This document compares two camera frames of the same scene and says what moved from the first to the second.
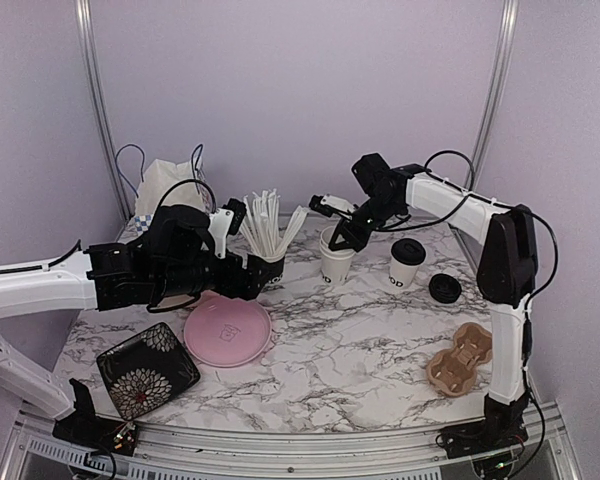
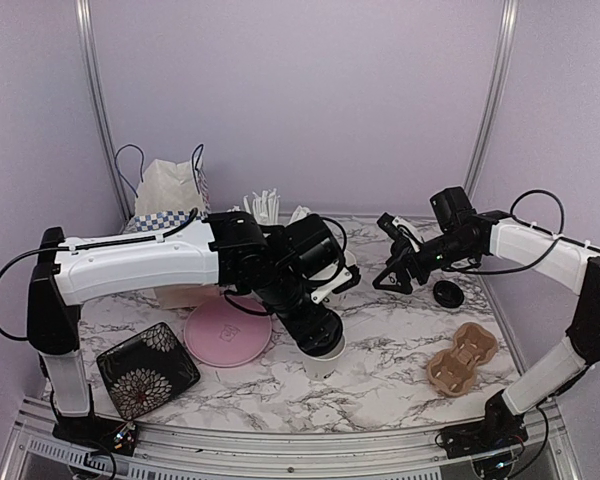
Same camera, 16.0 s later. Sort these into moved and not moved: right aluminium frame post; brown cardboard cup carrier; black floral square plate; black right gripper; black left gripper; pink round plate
Moved: black left gripper; black right gripper
Not moved: right aluminium frame post; pink round plate; brown cardboard cup carrier; black floral square plate
